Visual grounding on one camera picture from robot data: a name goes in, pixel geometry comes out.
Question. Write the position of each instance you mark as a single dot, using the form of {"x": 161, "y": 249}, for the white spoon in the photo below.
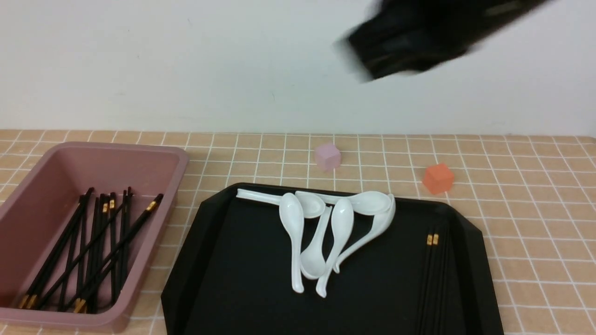
{"x": 292, "y": 217}
{"x": 381, "y": 222}
{"x": 342, "y": 220}
{"x": 313, "y": 263}
{"x": 366, "y": 203}
{"x": 313, "y": 206}

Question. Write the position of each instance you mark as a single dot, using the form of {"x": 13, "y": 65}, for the black chopstick gold band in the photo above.
{"x": 112, "y": 260}

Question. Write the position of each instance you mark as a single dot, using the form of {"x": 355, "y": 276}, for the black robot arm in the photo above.
{"x": 414, "y": 36}

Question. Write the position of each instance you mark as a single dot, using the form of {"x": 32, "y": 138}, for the pink cube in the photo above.
{"x": 327, "y": 157}

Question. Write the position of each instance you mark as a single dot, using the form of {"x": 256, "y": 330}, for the black plastic tray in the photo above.
{"x": 233, "y": 275}

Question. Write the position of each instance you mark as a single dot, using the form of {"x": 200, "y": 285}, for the orange cube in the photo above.
{"x": 438, "y": 178}

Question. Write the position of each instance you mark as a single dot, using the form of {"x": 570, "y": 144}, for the black chopstick on tray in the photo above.
{"x": 423, "y": 282}
{"x": 427, "y": 319}

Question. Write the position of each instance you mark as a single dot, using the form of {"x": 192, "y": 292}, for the pink plastic bin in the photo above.
{"x": 35, "y": 214}

